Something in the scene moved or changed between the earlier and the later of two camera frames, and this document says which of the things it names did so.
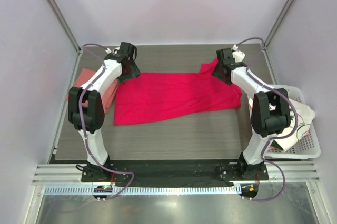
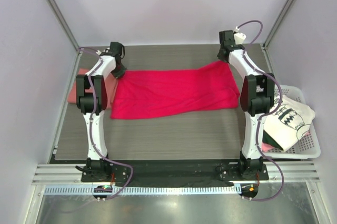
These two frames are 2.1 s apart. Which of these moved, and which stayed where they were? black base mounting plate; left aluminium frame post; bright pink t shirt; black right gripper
Moved: black right gripper
Stayed: bright pink t shirt; left aluminium frame post; black base mounting plate
